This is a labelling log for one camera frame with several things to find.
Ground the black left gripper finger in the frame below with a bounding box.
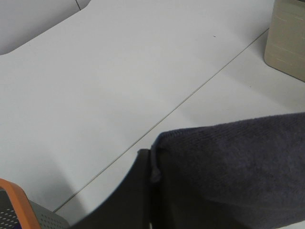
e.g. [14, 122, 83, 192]
[71, 149, 151, 229]

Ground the dark navy towel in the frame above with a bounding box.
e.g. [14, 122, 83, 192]
[151, 113, 305, 229]

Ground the grey perforated basket orange rim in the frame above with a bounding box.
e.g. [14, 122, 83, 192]
[0, 179, 70, 229]

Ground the beige bin with grey rim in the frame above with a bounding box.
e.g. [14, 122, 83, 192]
[264, 0, 305, 81]

